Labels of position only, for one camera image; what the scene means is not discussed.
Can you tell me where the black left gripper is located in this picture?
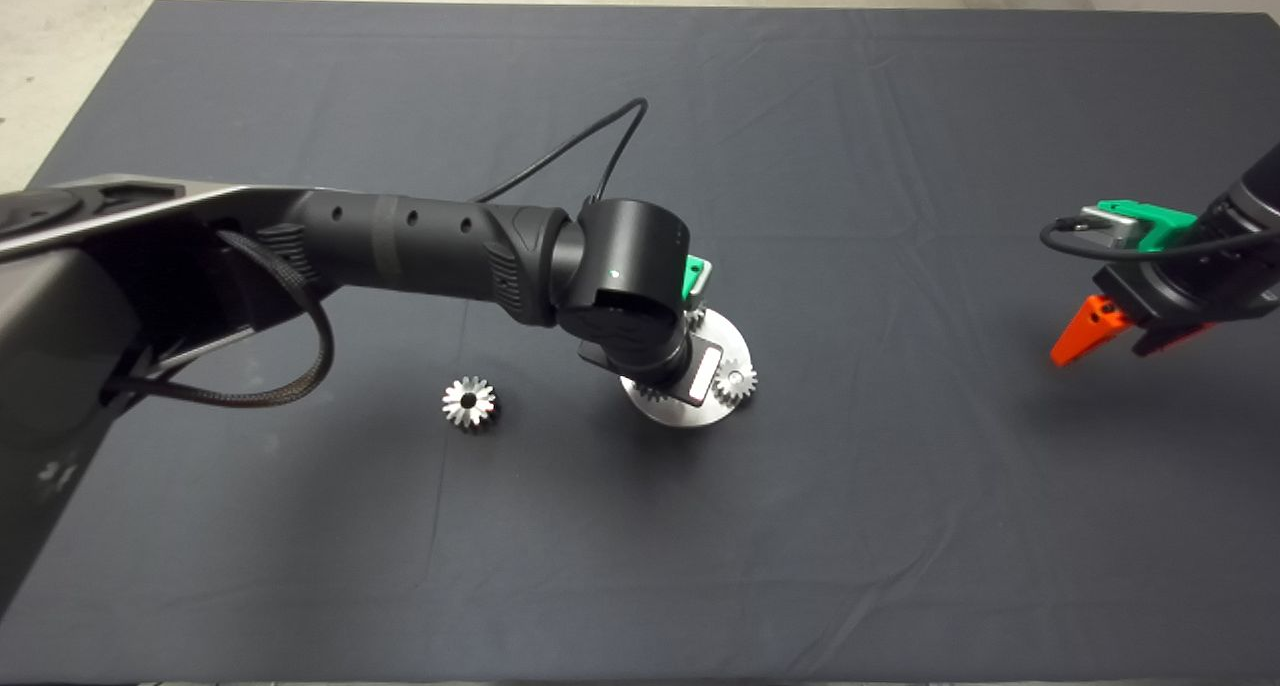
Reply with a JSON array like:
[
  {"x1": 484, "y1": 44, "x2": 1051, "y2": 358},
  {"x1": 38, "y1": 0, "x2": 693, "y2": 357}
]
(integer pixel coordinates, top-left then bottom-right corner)
[{"x1": 578, "y1": 334, "x2": 725, "y2": 408}]

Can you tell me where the dark grey table cloth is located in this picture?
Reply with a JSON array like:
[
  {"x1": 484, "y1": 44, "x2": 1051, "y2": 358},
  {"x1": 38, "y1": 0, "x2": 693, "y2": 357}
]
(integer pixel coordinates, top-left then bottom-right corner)
[{"x1": 0, "y1": 0, "x2": 1280, "y2": 683}]

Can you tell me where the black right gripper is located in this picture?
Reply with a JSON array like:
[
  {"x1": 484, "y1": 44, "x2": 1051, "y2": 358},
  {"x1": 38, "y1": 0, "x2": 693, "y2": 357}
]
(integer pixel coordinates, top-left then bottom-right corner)
[{"x1": 1050, "y1": 228, "x2": 1280, "y2": 368}]

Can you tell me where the round metal plate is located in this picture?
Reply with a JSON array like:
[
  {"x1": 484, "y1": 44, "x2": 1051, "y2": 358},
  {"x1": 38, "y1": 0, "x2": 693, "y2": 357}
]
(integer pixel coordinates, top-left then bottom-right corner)
[{"x1": 620, "y1": 309, "x2": 751, "y2": 429}]

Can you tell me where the large steel gear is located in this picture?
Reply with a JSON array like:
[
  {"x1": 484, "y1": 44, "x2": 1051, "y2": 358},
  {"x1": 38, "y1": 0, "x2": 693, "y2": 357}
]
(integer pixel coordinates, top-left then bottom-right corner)
[{"x1": 442, "y1": 376, "x2": 499, "y2": 433}]

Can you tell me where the thin black left camera cable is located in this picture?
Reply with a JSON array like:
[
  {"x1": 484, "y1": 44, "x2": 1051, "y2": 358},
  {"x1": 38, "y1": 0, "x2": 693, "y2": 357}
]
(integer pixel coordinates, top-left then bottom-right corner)
[{"x1": 472, "y1": 98, "x2": 649, "y2": 205}]

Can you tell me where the silver right camera box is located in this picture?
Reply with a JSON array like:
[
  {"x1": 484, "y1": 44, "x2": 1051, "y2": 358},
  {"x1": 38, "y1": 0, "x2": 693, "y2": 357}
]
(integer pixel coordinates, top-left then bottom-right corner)
[{"x1": 1078, "y1": 206, "x2": 1141, "y2": 252}]

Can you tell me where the black braided cable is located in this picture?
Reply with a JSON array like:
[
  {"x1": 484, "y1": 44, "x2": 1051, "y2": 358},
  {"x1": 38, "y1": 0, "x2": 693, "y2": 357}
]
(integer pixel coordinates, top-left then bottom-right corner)
[{"x1": 105, "y1": 229, "x2": 335, "y2": 409}]

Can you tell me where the green right camera mount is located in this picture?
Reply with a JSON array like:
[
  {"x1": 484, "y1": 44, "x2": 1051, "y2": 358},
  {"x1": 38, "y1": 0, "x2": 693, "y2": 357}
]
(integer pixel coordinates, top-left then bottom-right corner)
[{"x1": 1095, "y1": 200, "x2": 1199, "y2": 254}]

